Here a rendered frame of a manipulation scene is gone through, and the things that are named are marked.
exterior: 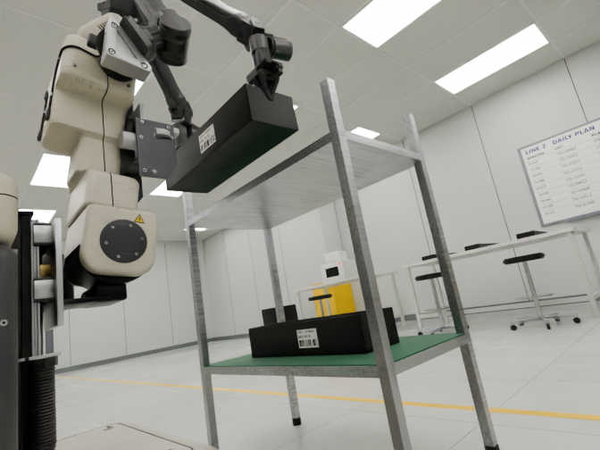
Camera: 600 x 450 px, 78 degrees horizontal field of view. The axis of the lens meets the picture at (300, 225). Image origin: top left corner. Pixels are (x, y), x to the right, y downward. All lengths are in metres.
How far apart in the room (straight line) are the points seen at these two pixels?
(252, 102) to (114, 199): 0.44
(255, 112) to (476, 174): 5.23
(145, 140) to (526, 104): 5.51
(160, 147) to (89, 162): 0.17
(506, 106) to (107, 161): 5.63
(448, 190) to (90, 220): 5.69
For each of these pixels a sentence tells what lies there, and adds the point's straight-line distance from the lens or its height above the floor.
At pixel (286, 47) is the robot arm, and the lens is 1.24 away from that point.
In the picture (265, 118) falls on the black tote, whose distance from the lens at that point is 1.08.
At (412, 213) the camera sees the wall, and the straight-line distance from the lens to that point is 6.49.
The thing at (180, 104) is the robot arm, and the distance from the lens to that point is 1.60.
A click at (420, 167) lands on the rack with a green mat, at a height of 0.90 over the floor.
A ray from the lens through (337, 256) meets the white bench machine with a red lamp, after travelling 5.72.
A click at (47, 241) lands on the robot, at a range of 0.98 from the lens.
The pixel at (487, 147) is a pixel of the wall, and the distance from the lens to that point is 6.10.
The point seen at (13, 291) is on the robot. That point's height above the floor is 0.61.
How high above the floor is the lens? 0.51
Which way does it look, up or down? 12 degrees up
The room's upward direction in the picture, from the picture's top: 10 degrees counter-clockwise
